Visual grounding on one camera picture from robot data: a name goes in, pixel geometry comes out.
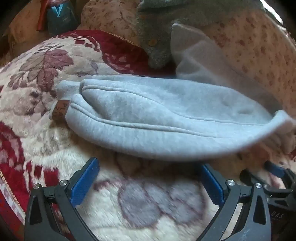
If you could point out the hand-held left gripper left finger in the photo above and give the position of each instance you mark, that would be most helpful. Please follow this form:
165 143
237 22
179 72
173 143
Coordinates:
84 182

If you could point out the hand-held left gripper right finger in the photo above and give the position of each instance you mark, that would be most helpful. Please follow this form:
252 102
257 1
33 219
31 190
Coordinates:
211 183

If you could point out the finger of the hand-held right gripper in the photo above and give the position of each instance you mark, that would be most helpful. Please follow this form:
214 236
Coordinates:
275 168
252 178

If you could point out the grey fleece pants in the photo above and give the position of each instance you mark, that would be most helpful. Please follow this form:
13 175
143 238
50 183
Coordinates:
150 115

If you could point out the red and cream floral blanket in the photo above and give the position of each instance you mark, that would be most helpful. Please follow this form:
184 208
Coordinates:
46 69

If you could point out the beige floral sofa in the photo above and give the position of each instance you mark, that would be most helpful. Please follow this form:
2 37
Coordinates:
254 46

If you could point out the tan cushion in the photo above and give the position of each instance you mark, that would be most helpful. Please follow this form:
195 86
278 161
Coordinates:
25 32

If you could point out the teal bag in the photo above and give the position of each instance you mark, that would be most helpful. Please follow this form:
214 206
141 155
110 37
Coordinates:
61 19

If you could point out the grey-green knitted sweater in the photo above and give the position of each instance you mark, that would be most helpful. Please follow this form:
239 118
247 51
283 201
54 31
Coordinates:
157 27

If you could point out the red cloth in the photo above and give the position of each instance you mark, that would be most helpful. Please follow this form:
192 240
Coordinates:
42 16

